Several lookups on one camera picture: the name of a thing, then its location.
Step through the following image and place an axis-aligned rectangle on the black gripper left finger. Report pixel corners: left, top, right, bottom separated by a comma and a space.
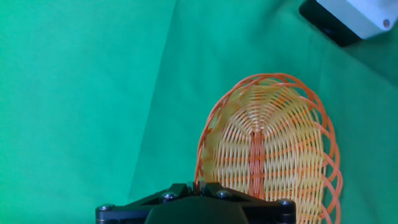
95, 182, 197, 224

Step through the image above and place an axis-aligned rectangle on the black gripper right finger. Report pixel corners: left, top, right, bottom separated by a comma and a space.
198, 182, 297, 224

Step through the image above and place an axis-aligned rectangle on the yellow woven plastic basket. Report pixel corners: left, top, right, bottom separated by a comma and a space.
194, 73, 345, 224

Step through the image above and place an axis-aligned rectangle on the green cloth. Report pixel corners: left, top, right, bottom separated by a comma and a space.
0, 0, 398, 224

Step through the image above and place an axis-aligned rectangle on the grey box red push button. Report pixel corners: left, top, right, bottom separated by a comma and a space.
298, 0, 398, 48

